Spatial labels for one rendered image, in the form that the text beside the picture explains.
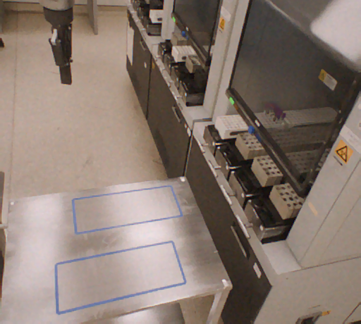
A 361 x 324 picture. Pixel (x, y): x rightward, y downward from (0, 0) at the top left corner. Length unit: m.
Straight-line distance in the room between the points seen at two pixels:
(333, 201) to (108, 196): 0.71
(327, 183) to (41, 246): 0.84
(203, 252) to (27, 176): 1.64
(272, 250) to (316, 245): 0.17
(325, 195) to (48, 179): 1.82
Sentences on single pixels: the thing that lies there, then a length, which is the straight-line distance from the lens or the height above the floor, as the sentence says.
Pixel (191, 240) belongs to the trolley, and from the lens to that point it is 1.19.
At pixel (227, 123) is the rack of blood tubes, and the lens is 1.61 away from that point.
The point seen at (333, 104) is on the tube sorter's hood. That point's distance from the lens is 1.07.
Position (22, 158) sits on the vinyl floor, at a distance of 2.70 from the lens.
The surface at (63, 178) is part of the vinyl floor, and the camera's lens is 2.52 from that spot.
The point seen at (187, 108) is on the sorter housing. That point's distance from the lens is 1.89.
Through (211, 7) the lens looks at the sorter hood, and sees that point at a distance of 1.77.
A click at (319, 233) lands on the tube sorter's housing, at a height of 0.92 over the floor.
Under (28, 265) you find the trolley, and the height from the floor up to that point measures 0.82.
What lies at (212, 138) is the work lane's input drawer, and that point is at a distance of 1.60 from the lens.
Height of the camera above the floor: 1.77
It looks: 39 degrees down
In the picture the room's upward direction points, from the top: 9 degrees clockwise
